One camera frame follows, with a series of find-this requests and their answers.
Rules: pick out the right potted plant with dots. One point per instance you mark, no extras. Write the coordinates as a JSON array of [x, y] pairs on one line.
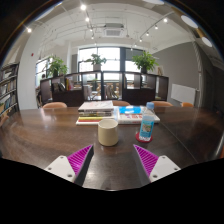
[[145, 62]]

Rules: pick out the clear plastic water bottle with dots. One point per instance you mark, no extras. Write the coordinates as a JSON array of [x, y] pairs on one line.
[[147, 121]]

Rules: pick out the middle potted plant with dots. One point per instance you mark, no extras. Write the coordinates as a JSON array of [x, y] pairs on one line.
[[96, 61]]

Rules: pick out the orange chair far right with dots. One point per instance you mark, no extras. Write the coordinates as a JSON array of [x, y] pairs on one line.
[[186, 104]]

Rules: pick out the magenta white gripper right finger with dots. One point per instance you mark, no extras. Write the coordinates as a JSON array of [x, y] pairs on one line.
[[151, 167]]

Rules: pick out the left potted plant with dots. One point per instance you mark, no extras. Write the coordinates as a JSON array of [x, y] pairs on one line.
[[55, 66]]

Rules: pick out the orange chair far left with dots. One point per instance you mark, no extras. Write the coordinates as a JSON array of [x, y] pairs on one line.
[[55, 105]]

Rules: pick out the ceiling air conditioner unit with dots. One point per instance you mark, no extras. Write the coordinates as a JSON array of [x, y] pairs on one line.
[[113, 29]]

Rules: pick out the orange chair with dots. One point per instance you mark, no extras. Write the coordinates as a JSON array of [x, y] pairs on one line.
[[55, 105], [186, 104], [120, 103], [161, 104]]

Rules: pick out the bookshelf at left wall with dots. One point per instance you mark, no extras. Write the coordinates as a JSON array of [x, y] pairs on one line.
[[8, 89]]

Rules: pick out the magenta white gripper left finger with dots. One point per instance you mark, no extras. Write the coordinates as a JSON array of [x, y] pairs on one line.
[[73, 167]]

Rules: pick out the dark wooden shelf unit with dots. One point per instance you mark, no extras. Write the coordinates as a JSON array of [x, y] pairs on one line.
[[76, 88]]

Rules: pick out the white board on wall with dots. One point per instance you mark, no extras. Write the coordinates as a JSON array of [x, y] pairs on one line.
[[180, 93]]

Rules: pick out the stack of books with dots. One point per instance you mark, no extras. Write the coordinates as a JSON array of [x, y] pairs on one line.
[[91, 112]]

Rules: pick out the orange chair right middle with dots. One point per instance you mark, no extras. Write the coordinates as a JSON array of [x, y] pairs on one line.
[[161, 104]]

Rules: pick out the flat book blue cover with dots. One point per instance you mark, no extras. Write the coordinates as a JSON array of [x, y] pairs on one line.
[[130, 114]]

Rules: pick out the cream ceramic cup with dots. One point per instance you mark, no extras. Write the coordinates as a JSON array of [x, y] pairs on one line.
[[108, 132]]

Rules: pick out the potted plant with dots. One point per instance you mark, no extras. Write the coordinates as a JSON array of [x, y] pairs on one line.
[[55, 66], [145, 62], [96, 61]]

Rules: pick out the gold white pendant lamp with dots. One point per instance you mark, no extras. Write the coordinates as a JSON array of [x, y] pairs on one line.
[[189, 21], [206, 41]]

